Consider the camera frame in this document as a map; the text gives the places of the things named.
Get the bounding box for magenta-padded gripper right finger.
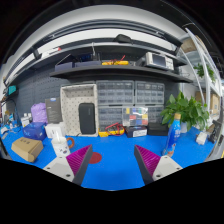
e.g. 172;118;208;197
134;144;183;186

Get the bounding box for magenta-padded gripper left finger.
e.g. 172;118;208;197
43;144;94;186

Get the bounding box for blue drink bottle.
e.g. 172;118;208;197
162;113;182;158

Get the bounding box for brown cardboard box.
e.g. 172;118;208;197
10;136;45;164

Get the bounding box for plain black box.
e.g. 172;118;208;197
147;123;169;137

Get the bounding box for small white box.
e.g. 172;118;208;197
44;121;67;140

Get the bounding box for blue carton box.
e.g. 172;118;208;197
22;121;48;141

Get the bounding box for white adapter block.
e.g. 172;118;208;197
195;131;208;146

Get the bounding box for black box, white label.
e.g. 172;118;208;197
125;125;148;139

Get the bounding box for purple plastic bag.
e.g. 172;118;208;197
30;102;49;125

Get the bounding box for dark grey flat box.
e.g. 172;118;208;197
45;96;64;125

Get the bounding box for green potted plant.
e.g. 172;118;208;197
160;90;211;134

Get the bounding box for clear organiser box, coloured parts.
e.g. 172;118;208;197
121;106;150;128

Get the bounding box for beige perforated tray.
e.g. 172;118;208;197
60;83;100;138

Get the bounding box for black stand device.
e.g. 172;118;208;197
208;119;223;144

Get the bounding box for teal bin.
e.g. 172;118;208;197
7;85;17;96

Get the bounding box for white shelf unit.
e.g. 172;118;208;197
178;28;224;134

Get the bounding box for black open case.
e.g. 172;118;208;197
54;53;78;72

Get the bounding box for grey oscilloscope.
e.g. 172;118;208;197
144;51;175;71

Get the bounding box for yellow meter with red leads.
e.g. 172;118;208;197
101;54;130;66

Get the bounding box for black pouch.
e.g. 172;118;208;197
114;33;134;44

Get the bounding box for white mug, brown handle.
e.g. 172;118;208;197
50;135;75;158

